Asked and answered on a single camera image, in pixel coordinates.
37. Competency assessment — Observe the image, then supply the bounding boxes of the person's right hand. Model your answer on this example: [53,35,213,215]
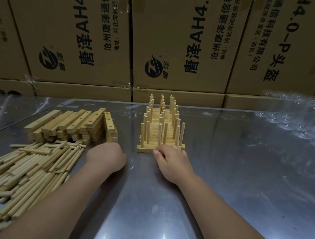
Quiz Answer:
[153,144,196,186]

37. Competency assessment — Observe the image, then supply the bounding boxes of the person's left hand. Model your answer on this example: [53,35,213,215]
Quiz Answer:
[86,142,127,177]

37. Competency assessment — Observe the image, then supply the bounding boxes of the person's left forearm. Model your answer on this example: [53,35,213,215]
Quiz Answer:
[0,159,110,239]

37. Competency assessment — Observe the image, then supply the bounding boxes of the person's right forearm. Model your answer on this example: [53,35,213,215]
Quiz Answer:
[172,174,268,239]

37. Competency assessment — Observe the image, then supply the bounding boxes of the row of wooden peg racks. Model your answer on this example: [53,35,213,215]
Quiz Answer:
[136,93,186,153]

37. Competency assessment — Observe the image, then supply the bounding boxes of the stack of drilled wooden bars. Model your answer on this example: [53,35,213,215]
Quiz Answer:
[24,107,119,146]

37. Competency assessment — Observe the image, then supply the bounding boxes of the stack of printed cardboard boxes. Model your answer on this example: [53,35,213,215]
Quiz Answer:
[0,0,315,112]

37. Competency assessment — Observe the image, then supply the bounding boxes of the clear plastic wrap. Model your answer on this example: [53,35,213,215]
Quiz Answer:
[253,90,315,146]

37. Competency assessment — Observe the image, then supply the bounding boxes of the pile of wooden dowels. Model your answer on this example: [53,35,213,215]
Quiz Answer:
[0,140,87,223]

